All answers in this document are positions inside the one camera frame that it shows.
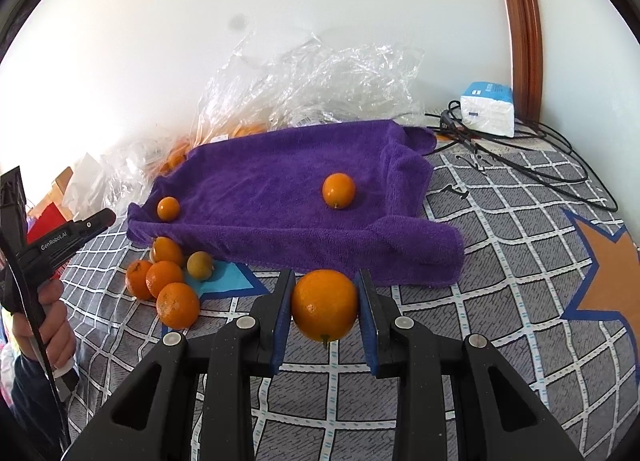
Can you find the white and blue tissue pack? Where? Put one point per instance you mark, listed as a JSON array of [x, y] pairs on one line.
[[487, 108]]

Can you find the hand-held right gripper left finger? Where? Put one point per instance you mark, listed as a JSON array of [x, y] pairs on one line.
[[282, 326]]

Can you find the white paper bag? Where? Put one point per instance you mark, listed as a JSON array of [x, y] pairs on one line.
[[85, 186]]

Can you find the red box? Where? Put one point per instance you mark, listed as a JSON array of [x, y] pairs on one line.
[[50, 217]]

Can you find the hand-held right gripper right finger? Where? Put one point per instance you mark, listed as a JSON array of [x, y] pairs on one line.
[[370, 331]]

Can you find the brown wooden door frame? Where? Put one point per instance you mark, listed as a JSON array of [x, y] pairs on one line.
[[522, 26]]

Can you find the black power plug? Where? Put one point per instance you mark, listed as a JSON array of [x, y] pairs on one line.
[[445, 120]]

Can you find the brown cardboard box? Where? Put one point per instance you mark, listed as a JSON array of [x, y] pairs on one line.
[[62, 180]]

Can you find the person's left forearm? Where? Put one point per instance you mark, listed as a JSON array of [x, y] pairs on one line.
[[30, 401]]

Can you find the orange with dark stem spot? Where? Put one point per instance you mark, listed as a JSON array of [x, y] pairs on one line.
[[338, 190]]

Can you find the clear plastic bag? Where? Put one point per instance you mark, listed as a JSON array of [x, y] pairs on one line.
[[310, 86]]

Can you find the large orange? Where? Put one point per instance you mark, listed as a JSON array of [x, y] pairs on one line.
[[325, 303]]

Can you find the person's left hand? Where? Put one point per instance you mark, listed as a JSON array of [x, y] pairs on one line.
[[50, 331]]

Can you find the yellow-green round fruit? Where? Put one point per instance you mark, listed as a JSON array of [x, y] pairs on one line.
[[200, 265]]

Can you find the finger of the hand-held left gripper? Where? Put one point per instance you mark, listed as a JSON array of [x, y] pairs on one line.
[[97, 222]]

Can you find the grey checked star bedsheet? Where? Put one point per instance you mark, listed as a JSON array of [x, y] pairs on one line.
[[500, 251]]

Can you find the small orange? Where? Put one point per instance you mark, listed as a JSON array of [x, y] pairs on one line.
[[168, 208]]

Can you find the purple towel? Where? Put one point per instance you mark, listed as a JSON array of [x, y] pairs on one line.
[[270, 191]]

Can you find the orange inside plastic bag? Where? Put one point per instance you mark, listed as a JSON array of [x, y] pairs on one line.
[[174, 159], [247, 131]]

